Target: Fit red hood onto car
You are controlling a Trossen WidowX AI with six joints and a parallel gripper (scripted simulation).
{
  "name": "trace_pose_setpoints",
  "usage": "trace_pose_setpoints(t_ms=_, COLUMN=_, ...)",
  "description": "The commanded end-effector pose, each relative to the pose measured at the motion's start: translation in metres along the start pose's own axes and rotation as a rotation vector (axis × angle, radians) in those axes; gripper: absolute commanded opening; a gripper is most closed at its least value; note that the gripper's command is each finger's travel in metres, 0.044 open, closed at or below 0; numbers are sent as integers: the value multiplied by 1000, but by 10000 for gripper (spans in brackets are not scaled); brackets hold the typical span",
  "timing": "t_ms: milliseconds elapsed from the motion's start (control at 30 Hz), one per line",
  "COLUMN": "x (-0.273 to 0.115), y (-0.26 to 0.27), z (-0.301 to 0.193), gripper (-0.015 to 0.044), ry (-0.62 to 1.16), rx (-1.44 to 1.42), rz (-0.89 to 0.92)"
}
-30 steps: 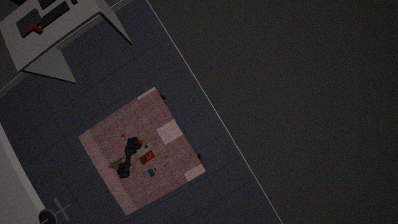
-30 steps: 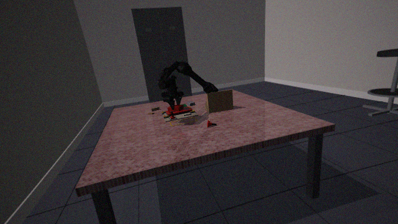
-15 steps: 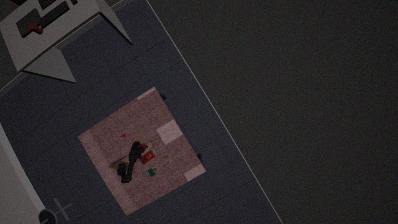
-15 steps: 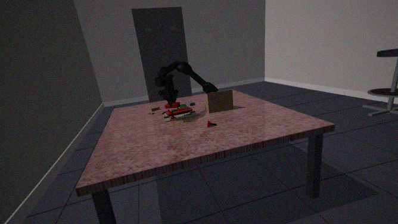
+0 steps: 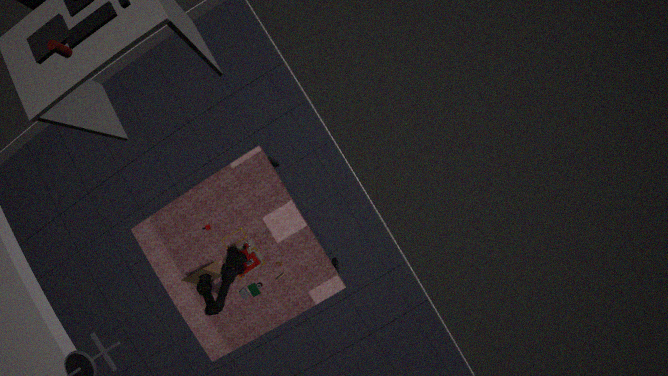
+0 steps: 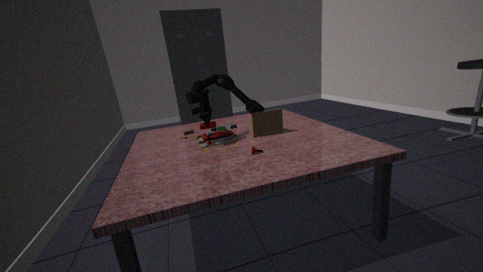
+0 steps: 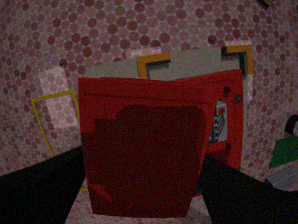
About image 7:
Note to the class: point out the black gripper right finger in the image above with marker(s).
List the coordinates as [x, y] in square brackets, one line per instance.
[235, 198]

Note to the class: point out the grey flat base plate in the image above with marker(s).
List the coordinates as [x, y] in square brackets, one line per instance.
[178, 65]

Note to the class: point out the black toy tyre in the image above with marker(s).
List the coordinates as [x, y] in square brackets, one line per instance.
[291, 126]

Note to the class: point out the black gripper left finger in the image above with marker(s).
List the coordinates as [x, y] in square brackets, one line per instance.
[43, 193]

